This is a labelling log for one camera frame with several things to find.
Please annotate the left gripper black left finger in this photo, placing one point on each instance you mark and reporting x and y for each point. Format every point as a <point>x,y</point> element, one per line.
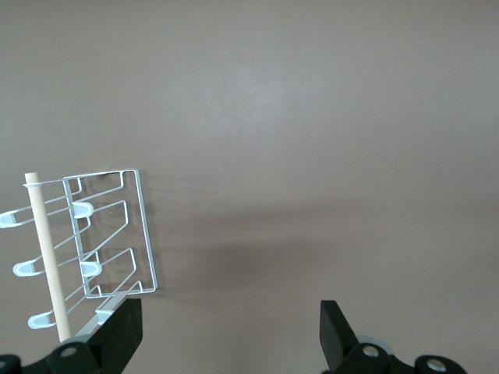
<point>117,331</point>

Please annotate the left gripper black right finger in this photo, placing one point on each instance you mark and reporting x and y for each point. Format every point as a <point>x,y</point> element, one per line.
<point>339,335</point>

